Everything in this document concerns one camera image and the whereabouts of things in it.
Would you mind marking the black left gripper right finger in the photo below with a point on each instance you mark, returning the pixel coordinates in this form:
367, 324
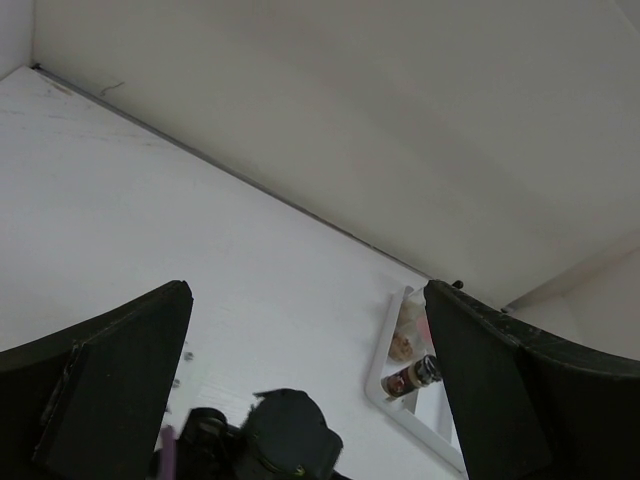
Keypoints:
528, 404

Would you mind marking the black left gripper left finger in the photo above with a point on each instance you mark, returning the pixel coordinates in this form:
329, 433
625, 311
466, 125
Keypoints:
87, 402

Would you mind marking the small dark-cap spice bottle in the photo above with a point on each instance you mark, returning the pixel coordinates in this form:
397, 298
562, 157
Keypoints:
419, 374

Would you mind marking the pink cap spice bottle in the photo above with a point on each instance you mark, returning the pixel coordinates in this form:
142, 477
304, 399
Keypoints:
411, 339

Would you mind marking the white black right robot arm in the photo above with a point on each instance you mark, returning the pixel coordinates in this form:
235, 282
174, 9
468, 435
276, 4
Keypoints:
284, 436

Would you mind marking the white divided plastic tray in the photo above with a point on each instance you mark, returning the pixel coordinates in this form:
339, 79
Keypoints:
424, 413

